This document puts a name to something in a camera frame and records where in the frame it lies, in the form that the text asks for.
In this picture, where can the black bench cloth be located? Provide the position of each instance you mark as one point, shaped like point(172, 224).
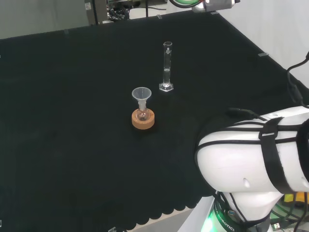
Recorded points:
point(72, 120)

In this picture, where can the small round-bottom glass flask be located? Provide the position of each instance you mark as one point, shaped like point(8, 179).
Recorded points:
point(142, 116)

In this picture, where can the clear plastic funnel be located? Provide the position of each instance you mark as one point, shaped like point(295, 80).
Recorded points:
point(141, 95)

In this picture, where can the clear glass graduated cylinder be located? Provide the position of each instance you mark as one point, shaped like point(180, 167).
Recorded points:
point(166, 87)

